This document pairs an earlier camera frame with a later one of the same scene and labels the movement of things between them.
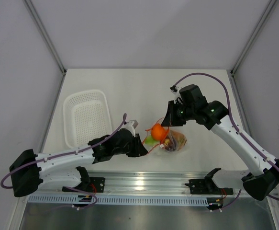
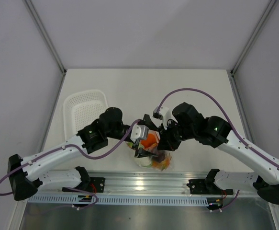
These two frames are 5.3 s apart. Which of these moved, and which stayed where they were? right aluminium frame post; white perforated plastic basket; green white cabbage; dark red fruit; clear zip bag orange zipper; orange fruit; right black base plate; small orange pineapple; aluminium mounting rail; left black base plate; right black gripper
Moved: clear zip bag orange zipper; dark red fruit; green white cabbage; orange fruit; right black gripper; small orange pineapple
Stayed: aluminium mounting rail; white perforated plastic basket; right black base plate; left black base plate; right aluminium frame post
